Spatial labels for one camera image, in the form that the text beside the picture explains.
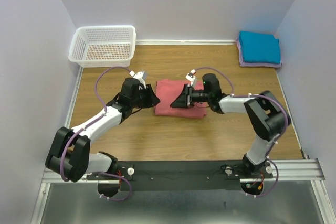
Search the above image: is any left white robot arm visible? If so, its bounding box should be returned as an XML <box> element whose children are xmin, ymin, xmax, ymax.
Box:
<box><xmin>45</xmin><ymin>78</ymin><xmax>160</xmax><ymax>182</ymax></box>

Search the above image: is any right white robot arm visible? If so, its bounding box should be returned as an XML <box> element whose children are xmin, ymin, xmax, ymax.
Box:
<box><xmin>170</xmin><ymin>73</ymin><xmax>291</xmax><ymax>178</ymax></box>

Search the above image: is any white plastic basket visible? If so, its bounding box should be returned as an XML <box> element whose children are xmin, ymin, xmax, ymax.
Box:
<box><xmin>68</xmin><ymin>25</ymin><xmax>136</xmax><ymax>68</ymax></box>

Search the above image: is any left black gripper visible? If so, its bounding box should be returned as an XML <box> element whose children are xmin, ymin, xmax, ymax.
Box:
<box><xmin>131</xmin><ymin>84</ymin><xmax>161</xmax><ymax>109</ymax></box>

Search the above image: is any folded lavender t shirt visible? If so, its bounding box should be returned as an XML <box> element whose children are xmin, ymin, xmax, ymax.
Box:
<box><xmin>236</xmin><ymin>37</ymin><xmax>282</xmax><ymax>69</ymax></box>

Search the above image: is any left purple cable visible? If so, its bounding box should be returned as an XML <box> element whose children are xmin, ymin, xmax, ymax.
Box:
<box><xmin>60</xmin><ymin>66</ymin><xmax>136</xmax><ymax>201</ymax></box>

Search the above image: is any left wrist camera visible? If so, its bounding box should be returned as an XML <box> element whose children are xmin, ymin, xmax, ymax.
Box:
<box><xmin>129</xmin><ymin>70</ymin><xmax>147</xmax><ymax>89</ymax></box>

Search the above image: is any purple cable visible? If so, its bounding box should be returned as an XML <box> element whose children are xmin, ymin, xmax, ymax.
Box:
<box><xmin>190</xmin><ymin>67</ymin><xmax>288</xmax><ymax>198</ymax></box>
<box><xmin>60</xmin><ymin>66</ymin><xmax>136</xmax><ymax>201</ymax></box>

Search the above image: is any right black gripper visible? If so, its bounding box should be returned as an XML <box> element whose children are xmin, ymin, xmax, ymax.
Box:
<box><xmin>170</xmin><ymin>83</ymin><xmax>212</xmax><ymax>109</ymax></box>

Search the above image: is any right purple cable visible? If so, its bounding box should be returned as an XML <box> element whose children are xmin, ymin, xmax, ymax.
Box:
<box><xmin>190</xmin><ymin>67</ymin><xmax>288</xmax><ymax>198</ymax></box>

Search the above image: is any folded teal t shirt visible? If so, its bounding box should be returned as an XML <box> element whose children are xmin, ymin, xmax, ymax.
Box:
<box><xmin>238</xmin><ymin>31</ymin><xmax>281</xmax><ymax>64</ymax></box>

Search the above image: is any aluminium rail frame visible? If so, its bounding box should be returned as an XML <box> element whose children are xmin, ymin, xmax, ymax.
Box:
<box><xmin>32</xmin><ymin>69</ymin><xmax>334</xmax><ymax>223</ymax></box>

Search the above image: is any pink t shirt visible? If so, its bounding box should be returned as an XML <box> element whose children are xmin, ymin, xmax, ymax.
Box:
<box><xmin>154</xmin><ymin>79</ymin><xmax>207</xmax><ymax>119</ymax></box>

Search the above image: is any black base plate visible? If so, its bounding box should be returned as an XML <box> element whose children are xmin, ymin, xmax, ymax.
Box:
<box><xmin>87</xmin><ymin>160</ymin><xmax>273</xmax><ymax>196</ymax></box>

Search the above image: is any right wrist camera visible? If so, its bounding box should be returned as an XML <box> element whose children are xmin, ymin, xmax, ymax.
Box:
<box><xmin>186</xmin><ymin>69</ymin><xmax>197</xmax><ymax>88</ymax></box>

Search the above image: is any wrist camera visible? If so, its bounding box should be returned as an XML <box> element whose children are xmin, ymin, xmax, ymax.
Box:
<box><xmin>129</xmin><ymin>70</ymin><xmax>147</xmax><ymax>89</ymax></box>
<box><xmin>186</xmin><ymin>69</ymin><xmax>197</xmax><ymax>88</ymax></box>

